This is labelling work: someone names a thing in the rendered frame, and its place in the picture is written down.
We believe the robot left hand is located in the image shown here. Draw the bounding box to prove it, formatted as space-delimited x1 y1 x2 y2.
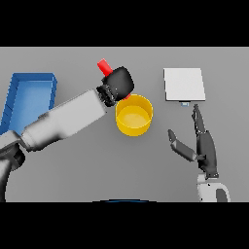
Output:
95 66 135 108

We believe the red beaker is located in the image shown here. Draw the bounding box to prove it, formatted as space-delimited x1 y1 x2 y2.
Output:
96 58 132 101

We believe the pale square measuring scale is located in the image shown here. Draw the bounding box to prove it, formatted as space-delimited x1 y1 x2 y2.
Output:
162 67 207 107

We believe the yellow bowl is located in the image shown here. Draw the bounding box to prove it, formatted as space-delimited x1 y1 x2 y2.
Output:
115 93 155 137

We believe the blue tray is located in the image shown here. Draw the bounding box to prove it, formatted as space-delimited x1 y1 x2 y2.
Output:
0 72 58 136

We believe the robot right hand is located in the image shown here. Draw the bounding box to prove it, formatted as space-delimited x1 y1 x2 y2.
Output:
166 103 220 179

